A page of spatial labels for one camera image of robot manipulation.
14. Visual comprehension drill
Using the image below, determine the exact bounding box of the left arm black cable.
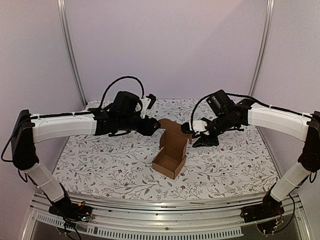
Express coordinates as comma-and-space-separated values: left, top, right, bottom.
101, 76, 146, 108

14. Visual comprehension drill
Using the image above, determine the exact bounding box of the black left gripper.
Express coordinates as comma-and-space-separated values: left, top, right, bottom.
118, 114, 161, 136

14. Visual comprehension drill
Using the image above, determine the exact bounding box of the floral patterned table cloth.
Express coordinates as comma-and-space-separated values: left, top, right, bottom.
53, 98, 278, 201

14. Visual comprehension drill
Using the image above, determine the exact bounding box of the aluminium frame post left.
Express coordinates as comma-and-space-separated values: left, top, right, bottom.
57, 0, 88, 107

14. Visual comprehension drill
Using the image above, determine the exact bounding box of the aluminium front rail base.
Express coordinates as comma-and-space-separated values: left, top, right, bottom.
21, 192, 313, 240

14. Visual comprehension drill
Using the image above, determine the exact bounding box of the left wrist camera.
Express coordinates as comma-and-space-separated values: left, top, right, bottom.
135, 93, 157, 119

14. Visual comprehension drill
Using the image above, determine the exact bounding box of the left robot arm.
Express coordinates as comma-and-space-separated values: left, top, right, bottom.
6, 91, 160, 217

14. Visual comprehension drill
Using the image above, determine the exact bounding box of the brown cardboard box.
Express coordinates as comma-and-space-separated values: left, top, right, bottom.
152, 118, 192, 180

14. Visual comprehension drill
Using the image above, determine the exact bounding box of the aluminium frame post right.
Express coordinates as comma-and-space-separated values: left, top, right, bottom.
248, 0, 275, 97

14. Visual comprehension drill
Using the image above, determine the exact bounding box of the aluminium frame post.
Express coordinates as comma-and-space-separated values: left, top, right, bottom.
248, 0, 275, 97
57, 0, 88, 107

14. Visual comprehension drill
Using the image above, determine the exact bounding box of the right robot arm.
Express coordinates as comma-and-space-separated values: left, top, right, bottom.
187, 90, 320, 218

